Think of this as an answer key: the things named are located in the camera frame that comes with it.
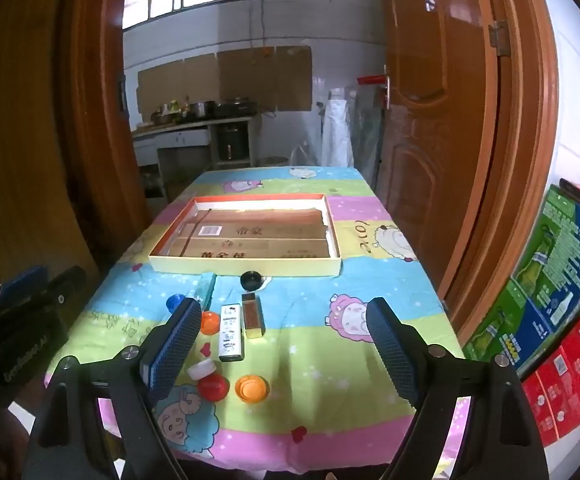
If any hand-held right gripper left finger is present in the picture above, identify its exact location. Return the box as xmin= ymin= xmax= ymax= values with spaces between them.
xmin=22 ymin=297 xmax=203 ymax=480

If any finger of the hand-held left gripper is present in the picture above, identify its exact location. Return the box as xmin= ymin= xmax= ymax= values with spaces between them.
xmin=0 ymin=266 xmax=50 ymax=307
xmin=45 ymin=266 xmax=87 ymax=311

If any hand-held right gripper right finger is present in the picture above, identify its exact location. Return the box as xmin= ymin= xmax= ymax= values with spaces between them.
xmin=365 ymin=297 xmax=551 ymax=480

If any white bottle cap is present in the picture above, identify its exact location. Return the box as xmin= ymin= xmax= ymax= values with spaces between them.
xmin=187 ymin=360 xmax=217 ymax=381

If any white cartoon lighter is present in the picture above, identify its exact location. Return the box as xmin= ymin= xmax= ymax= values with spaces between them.
xmin=218 ymin=304 xmax=246 ymax=362

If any red bottle cap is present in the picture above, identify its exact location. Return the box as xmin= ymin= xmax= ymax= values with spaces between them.
xmin=197 ymin=374 xmax=231 ymax=401

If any teal lighter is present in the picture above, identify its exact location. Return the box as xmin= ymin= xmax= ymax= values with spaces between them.
xmin=195 ymin=274 xmax=217 ymax=306

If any gold rectangular box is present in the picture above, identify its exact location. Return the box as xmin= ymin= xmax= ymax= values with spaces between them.
xmin=241 ymin=292 xmax=266 ymax=339

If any flanged orange bottle cap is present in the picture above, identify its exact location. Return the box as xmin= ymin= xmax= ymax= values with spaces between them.
xmin=235 ymin=375 xmax=271 ymax=404

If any shallow cream orange-rimmed box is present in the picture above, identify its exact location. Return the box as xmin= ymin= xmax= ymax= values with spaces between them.
xmin=148 ymin=193 xmax=343 ymax=278

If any cartoon sheep printed tablecloth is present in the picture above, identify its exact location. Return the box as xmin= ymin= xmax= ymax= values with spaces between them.
xmin=44 ymin=165 xmax=471 ymax=476

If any white kitchen counter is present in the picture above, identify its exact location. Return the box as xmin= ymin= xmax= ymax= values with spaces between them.
xmin=132 ymin=116 xmax=256 ymax=171

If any clear plastic bag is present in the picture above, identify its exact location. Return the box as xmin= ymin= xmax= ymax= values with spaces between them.
xmin=290 ymin=142 xmax=321 ymax=167

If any clear plastic sheet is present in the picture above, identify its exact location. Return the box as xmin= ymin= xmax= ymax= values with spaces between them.
xmin=355 ymin=90 xmax=386 ymax=181

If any brown wooden door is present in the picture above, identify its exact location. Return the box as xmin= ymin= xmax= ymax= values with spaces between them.
xmin=375 ymin=0 xmax=501 ymax=286

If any rolled white plastic sheet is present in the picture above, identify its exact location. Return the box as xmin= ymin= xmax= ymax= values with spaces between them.
xmin=320 ymin=87 xmax=356 ymax=168

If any black gas stove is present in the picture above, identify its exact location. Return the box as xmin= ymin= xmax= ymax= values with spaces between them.
xmin=215 ymin=101 xmax=258 ymax=116

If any metal door hinge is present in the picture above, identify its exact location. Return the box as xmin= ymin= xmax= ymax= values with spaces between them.
xmin=488 ymin=20 xmax=510 ymax=57

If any cardboard sheet on wall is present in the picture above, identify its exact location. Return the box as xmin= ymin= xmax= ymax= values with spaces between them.
xmin=217 ymin=49 xmax=276 ymax=111
xmin=184 ymin=55 xmax=221 ymax=103
xmin=275 ymin=46 xmax=313 ymax=111
xmin=137 ymin=62 xmax=186 ymax=116

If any brown wooden door frame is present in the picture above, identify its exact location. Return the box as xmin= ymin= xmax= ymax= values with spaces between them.
xmin=57 ymin=0 xmax=561 ymax=346

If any door handle with red ribbon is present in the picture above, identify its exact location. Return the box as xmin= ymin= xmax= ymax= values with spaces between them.
xmin=357 ymin=65 xmax=393 ymax=111

